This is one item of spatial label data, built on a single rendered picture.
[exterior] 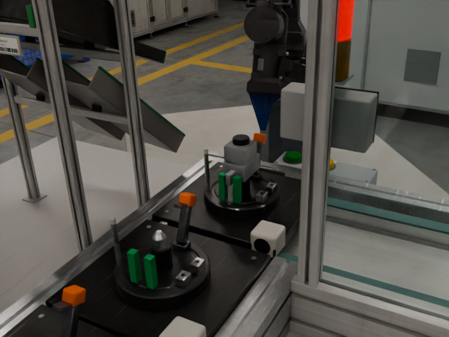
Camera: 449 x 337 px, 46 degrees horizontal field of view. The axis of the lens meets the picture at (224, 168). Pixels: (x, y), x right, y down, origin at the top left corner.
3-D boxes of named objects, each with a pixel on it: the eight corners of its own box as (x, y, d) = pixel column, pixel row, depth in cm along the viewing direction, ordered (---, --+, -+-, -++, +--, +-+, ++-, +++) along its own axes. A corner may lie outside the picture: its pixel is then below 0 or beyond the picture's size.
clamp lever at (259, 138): (251, 171, 102) (257, 132, 101) (260, 173, 101) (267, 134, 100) (243, 172, 99) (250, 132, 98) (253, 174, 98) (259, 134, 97)
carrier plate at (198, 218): (218, 169, 113) (217, 160, 112) (325, 193, 103) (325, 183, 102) (152, 224, 95) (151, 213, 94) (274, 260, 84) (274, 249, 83)
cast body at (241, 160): (238, 163, 99) (238, 128, 96) (260, 168, 97) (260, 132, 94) (216, 182, 92) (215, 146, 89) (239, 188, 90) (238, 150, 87)
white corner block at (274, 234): (261, 239, 90) (261, 218, 88) (286, 245, 88) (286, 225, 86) (248, 253, 86) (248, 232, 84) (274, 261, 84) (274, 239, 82)
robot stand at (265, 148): (305, 148, 143) (308, 76, 134) (325, 172, 130) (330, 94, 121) (252, 154, 141) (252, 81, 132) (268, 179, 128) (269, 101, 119)
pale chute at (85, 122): (85, 128, 127) (93, 112, 128) (121, 141, 119) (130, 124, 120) (-12, 67, 104) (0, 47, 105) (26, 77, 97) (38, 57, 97)
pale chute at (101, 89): (135, 139, 120) (143, 122, 121) (176, 153, 113) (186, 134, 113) (43, 75, 98) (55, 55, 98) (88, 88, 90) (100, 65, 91)
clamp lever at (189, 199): (179, 239, 82) (186, 191, 81) (190, 242, 81) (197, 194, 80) (166, 243, 79) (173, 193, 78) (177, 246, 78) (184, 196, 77)
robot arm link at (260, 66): (249, 42, 85) (288, 45, 85) (255, 43, 103) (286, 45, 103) (246, 93, 87) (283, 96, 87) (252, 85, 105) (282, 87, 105)
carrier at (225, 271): (147, 228, 94) (139, 165, 88) (270, 265, 83) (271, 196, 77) (46, 312, 75) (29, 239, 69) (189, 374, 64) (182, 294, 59)
